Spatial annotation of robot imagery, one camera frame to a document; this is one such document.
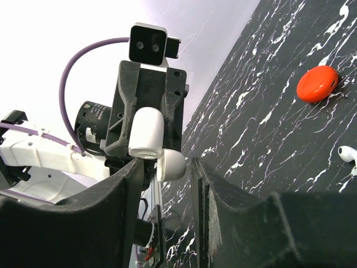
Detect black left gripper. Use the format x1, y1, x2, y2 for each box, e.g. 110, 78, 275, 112
104, 60, 187, 155

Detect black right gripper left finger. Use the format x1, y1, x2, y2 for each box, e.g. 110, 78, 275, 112
1, 159, 144, 267

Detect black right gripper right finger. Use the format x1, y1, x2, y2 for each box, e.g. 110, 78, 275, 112
191, 157, 356, 267

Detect white round charging case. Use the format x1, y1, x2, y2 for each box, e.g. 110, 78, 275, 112
128, 107, 186, 183

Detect orange charging case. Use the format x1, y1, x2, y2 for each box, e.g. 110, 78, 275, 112
296, 65, 339, 103

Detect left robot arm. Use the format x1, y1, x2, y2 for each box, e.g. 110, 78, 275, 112
1, 61, 188, 267

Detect white earbud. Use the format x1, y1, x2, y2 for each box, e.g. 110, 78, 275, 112
338, 146, 357, 169

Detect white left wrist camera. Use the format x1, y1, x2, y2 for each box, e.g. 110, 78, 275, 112
129, 22, 181, 66

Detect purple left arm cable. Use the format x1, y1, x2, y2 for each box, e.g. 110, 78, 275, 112
0, 37, 132, 154

